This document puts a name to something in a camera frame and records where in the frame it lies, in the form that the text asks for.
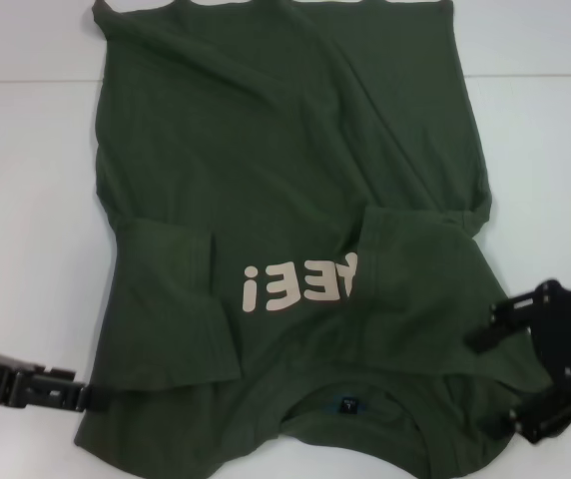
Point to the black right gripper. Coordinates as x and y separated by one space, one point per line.
570 339

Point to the dark green t-shirt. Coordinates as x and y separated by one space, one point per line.
265 149

